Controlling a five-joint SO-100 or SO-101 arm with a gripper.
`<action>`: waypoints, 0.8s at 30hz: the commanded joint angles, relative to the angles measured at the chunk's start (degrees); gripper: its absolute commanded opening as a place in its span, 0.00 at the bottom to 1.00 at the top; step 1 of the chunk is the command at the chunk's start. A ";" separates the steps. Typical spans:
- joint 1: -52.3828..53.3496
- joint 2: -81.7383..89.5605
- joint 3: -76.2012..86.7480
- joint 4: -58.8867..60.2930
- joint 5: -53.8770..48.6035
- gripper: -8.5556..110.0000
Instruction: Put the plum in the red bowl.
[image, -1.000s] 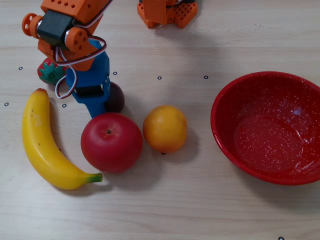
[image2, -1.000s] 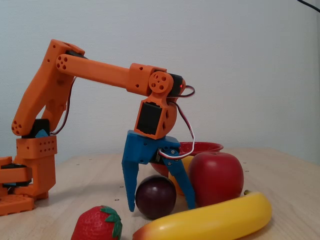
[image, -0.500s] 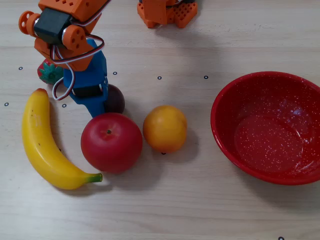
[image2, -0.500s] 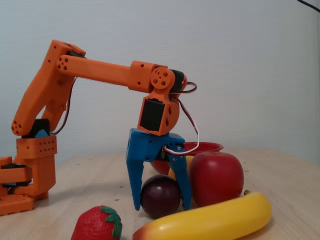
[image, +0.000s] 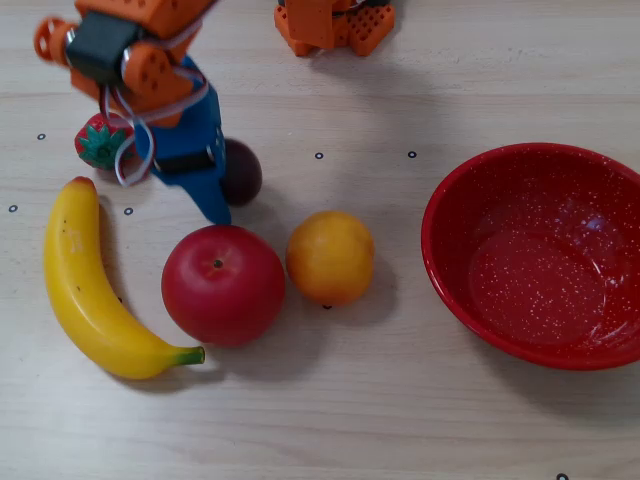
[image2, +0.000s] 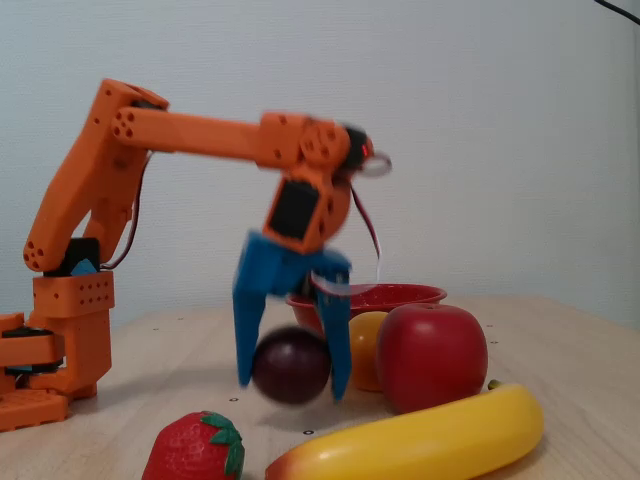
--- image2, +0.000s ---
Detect blue gripper black motor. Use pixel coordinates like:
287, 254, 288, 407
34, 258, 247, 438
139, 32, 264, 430
232, 228, 354, 403

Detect dark purple plum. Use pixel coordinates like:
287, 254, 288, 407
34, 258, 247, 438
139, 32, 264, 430
251, 326, 334, 406

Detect red speckled bowl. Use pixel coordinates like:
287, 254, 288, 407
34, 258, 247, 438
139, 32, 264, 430
285, 283, 448, 337

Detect orange fruit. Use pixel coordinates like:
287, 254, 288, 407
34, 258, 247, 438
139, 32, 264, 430
348, 310, 390, 393

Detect red apple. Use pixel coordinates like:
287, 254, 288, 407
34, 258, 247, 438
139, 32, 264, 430
375, 303, 489, 415

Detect red strawberry green leaves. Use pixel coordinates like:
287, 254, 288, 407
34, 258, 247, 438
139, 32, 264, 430
141, 410, 246, 480

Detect yellow banana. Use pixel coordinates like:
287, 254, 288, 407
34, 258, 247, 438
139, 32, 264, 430
264, 379, 545, 480

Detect red white servo cable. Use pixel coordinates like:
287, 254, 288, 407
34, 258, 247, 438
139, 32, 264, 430
309, 149, 394, 296

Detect red black servo cable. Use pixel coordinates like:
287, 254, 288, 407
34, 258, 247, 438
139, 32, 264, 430
102, 149, 154, 271

